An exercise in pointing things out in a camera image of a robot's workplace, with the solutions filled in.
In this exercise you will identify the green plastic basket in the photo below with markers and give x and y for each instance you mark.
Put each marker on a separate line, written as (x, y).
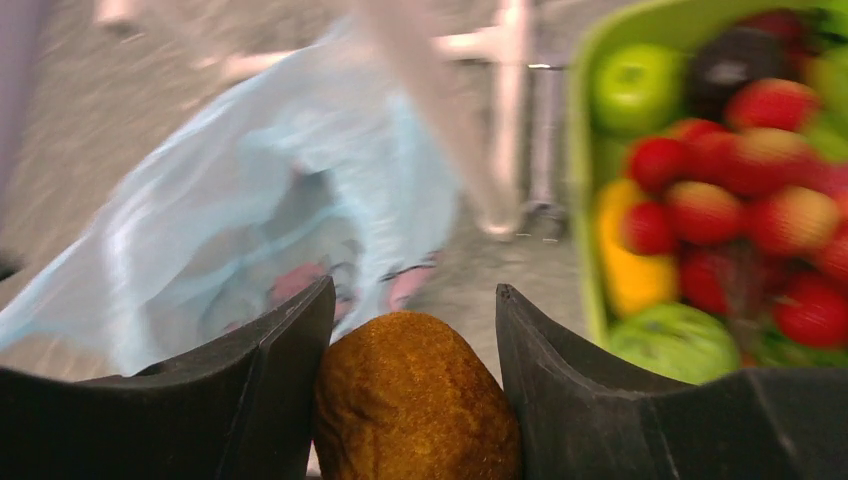
(813, 35)

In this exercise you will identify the fake green lime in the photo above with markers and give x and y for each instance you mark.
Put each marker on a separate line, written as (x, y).
(676, 341)

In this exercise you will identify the white PVC pipe frame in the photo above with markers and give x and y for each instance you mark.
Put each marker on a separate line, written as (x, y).
(487, 95)

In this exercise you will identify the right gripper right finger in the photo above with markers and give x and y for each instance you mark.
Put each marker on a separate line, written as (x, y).
(586, 414)

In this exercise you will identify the fake yellow lemon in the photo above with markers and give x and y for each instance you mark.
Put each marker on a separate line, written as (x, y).
(632, 282)

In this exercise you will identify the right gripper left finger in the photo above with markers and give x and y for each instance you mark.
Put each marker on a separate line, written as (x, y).
(238, 407)

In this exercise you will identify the fake green apple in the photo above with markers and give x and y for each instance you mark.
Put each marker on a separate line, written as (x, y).
(637, 89)

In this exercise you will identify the fake dark purple fruit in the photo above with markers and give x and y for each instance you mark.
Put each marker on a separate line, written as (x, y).
(726, 64)

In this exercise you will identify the light blue plastic bag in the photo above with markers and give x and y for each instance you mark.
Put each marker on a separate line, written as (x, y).
(319, 165)

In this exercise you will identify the fake brown kiwi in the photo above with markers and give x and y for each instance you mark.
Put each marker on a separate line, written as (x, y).
(405, 397)

